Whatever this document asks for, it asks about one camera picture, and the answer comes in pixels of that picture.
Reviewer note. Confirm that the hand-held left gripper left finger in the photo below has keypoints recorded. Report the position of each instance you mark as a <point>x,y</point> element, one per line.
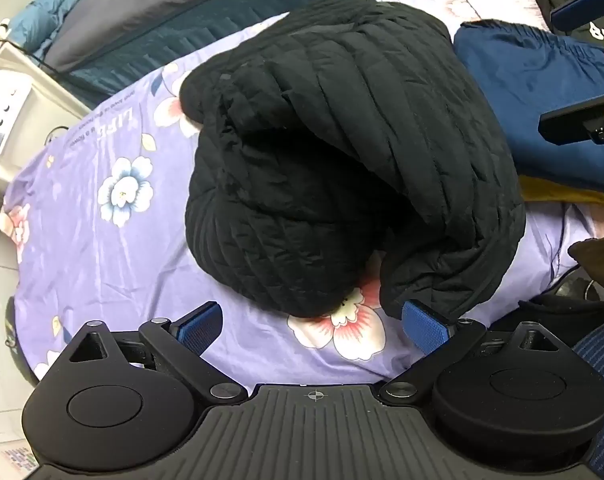
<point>198,329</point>

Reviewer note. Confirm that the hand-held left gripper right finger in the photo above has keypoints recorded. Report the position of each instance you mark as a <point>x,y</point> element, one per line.
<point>424,327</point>

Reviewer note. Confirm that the black quilted jacket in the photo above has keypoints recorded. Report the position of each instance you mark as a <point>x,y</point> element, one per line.
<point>332,135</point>

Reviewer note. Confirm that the black printed cloth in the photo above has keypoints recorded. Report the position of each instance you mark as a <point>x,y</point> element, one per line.
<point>541,0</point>

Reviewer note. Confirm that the navy blue garment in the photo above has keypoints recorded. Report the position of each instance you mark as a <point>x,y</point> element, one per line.
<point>521,85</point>

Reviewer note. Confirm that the yellow cloth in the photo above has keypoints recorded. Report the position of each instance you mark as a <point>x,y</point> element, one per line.
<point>556,191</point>

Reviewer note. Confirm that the dark black cloth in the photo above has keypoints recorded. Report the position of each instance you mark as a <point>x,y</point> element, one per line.
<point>556,320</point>

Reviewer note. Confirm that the brown cloth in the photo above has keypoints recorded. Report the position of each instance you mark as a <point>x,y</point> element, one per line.
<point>596,260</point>

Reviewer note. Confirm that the purple floral bedsheet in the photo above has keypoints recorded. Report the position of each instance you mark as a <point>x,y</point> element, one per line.
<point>82,240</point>

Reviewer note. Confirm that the colourful printed paper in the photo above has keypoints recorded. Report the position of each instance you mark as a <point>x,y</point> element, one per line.
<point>7,460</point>

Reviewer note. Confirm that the teal quilted bed cover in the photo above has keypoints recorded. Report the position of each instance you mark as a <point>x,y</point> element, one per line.
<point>182,42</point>

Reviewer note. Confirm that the white appliance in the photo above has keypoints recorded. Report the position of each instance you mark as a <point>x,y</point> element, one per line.
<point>12,90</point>

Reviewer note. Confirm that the light blue down jacket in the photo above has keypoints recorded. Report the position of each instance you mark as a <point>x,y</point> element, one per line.
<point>42,15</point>

